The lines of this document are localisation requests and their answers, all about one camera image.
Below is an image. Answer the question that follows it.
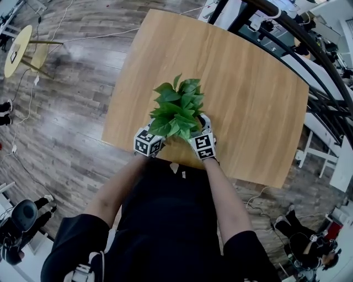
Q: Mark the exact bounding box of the long white floor cable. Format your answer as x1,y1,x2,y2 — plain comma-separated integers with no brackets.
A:
51,0,140,45

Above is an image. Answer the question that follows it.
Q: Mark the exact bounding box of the person's left forearm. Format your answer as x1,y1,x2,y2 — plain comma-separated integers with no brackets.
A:
84,155,151,232

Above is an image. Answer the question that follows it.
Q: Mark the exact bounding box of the white strap buckle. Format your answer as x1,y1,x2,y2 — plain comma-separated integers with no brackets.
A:
65,250,107,282

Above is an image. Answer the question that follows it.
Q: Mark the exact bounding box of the round yellow side table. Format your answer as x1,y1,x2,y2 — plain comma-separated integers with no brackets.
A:
4,24,64,80

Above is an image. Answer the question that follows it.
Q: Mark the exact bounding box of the white card with black frame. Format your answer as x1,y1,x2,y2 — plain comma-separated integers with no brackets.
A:
9,44,22,63

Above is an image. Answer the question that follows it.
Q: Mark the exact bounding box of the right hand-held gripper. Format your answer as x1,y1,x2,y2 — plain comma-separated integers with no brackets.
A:
190,113,217,160

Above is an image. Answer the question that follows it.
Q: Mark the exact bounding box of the person's right forearm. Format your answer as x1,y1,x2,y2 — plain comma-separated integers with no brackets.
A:
202,158,254,245

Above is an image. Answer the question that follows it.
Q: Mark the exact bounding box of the person's black shirt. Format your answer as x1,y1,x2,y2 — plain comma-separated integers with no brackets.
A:
41,158,282,282

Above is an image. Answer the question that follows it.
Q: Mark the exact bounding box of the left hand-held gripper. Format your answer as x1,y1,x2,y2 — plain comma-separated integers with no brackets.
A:
133,125,165,158

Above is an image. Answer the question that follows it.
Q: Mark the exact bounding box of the green potted plant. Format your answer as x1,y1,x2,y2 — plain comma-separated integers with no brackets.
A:
148,73,206,141

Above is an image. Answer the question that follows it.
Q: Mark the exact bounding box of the white desk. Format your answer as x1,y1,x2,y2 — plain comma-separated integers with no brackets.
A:
296,112,353,193

